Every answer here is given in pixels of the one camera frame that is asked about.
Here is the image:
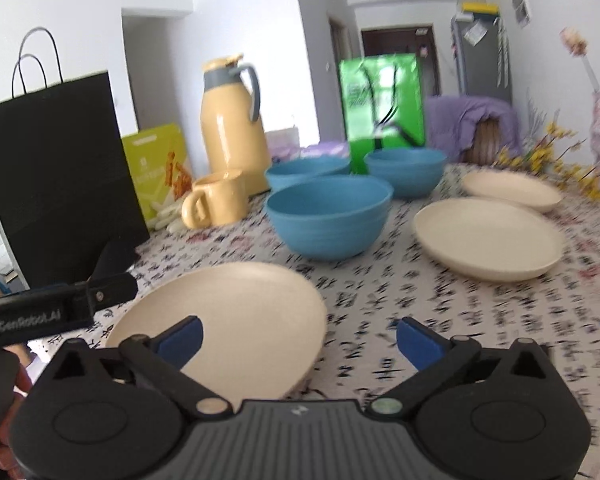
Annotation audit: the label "blue bowl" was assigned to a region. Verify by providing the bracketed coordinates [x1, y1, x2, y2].
[265, 156, 352, 192]
[266, 176, 394, 261]
[364, 148, 447, 199]

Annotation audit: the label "wooden chair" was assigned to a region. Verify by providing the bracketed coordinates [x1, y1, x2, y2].
[472, 117, 506, 163]

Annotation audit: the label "black paper bag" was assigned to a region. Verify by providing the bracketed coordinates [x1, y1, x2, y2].
[0, 27, 151, 291]

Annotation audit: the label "dark brown door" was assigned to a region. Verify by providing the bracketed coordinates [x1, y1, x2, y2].
[361, 24, 441, 98]

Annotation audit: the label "dried pink roses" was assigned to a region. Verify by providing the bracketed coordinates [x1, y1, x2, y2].
[560, 27, 600, 96]

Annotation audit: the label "grey fridge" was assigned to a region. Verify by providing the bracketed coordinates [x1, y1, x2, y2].
[450, 12, 513, 106]

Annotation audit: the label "yellow flower branch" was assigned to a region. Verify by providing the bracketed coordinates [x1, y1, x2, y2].
[497, 122, 600, 201]

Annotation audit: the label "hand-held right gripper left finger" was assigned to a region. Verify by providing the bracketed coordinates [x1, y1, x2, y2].
[45, 316, 233, 419]

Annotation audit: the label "yellow thermos jug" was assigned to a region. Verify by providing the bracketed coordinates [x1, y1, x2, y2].
[200, 53, 272, 197]

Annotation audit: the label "person's left hand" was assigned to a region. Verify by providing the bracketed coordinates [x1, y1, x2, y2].
[0, 342, 43, 471]

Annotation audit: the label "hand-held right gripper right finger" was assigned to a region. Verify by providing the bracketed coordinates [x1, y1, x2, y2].
[369, 316, 562, 419]

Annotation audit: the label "purple cloth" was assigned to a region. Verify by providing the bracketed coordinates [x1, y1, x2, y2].
[425, 95, 523, 163]

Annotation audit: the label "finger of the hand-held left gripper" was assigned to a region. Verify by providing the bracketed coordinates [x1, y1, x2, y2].
[87, 240, 142, 312]

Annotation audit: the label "yellow mug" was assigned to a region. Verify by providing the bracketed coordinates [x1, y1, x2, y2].
[180, 169, 251, 229]

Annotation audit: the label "yellow-green snack bag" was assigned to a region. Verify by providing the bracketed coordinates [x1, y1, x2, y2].
[121, 124, 193, 233]

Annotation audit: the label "yellow box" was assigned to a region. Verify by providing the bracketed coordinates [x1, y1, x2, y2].
[461, 1, 501, 16]

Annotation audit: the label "green paper bag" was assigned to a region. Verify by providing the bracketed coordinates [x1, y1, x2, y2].
[339, 52, 427, 175]

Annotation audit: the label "purple packet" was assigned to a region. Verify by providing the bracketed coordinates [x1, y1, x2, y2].
[267, 130, 351, 161]

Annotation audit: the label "large beige plate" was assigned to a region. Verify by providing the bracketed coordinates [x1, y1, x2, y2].
[105, 261, 328, 401]

